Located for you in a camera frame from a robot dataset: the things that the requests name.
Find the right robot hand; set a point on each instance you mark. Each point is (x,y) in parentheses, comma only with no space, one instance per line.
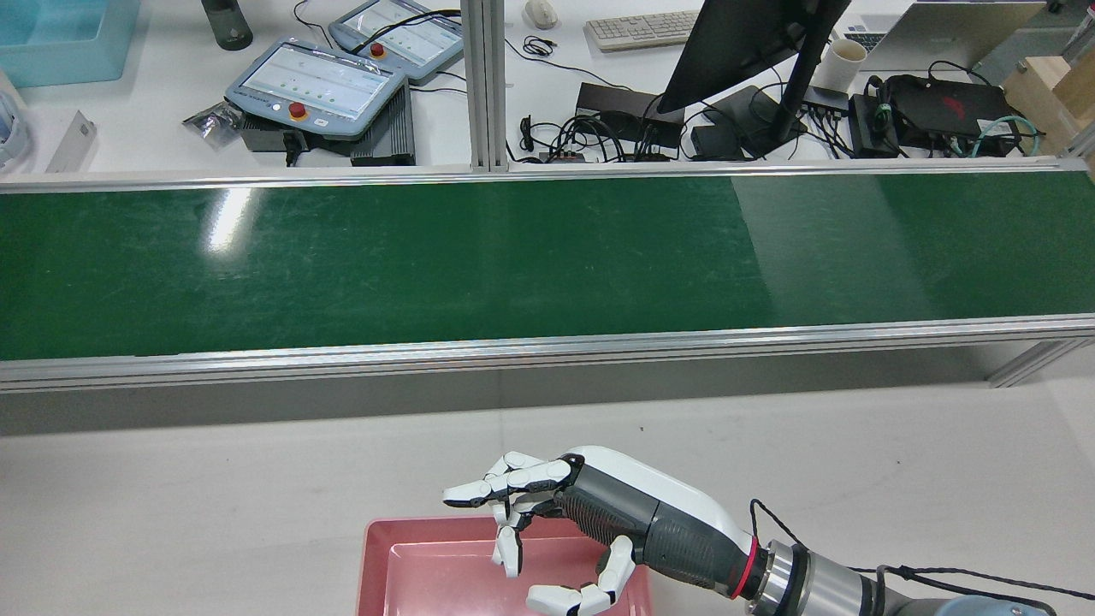
(650,522)

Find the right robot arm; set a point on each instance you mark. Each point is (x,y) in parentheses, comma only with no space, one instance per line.
(838,586)

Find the pink plastic box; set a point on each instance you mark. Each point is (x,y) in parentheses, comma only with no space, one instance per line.
(445,573)

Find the black docking box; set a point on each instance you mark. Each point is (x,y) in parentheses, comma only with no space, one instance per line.
(607,98)

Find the black finned controller box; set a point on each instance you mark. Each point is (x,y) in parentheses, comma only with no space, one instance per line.
(385,137)

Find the white paper cup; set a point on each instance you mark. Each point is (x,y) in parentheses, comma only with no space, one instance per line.
(838,73)

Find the wooden box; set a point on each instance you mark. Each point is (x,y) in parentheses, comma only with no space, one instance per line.
(1039,85)

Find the green conveyor belt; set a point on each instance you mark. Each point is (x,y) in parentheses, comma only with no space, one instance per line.
(513,257)

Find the small black power brick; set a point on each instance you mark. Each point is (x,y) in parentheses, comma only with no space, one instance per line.
(714,144)

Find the aluminium conveyor leg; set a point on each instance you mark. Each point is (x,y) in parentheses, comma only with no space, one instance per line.
(1035,359)

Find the black rectangular adapter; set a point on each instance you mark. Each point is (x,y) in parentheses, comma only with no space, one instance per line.
(864,128)

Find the black usb hub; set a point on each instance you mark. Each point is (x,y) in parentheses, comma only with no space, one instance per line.
(825,104)

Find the black Huawei monitor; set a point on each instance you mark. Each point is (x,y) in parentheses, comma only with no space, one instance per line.
(727,43)

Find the white keyboard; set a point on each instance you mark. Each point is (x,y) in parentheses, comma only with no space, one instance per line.
(642,30)

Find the black brick with red logo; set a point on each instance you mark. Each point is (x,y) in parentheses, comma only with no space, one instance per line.
(941,107)

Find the white computer mouse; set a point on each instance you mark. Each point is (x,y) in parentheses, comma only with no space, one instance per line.
(541,13)

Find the small blue teach pendant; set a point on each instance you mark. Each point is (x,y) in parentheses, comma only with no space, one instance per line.
(402,34)

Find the large blue teach pendant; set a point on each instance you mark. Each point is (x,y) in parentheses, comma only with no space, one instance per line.
(316,85)

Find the silver laptop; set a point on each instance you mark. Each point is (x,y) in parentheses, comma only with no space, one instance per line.
(949,34)

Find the clear plastic bag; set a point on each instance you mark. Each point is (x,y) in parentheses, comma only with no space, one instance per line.
(214,124)

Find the dark grey bottle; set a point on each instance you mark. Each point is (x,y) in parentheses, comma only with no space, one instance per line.
(227,26)

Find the grey metal block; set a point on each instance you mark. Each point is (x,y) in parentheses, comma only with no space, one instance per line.
(73,141)

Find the clear plastic container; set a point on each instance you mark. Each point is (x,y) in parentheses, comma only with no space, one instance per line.
(10,128)

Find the light blue plastic bin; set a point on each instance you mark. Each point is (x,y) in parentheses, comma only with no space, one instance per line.
(60,43)

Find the aluminium conveyor side rail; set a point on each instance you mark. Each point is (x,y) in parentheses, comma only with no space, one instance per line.
(513,355)
(257,181)

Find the aluminium profile post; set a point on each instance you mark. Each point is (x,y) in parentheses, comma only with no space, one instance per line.
(483,85)

